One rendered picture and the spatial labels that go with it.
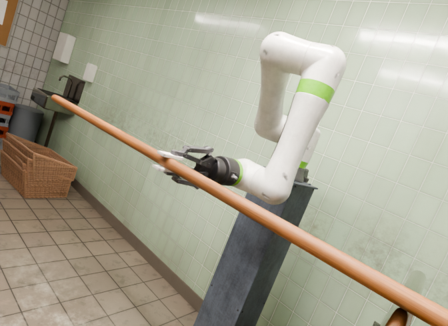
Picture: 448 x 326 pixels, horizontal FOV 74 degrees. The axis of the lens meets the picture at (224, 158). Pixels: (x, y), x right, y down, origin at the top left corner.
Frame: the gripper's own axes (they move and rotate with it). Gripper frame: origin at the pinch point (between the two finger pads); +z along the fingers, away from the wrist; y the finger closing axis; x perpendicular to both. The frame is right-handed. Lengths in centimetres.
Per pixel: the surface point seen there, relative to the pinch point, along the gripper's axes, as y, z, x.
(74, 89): 18, -112, 330
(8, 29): -22, -55, 426
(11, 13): -43, -54, 426
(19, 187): 113, -53, 241
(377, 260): 23, -120, -38
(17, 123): 83, -77, 374
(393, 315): 1, 4, -56
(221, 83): -40, -118, 105
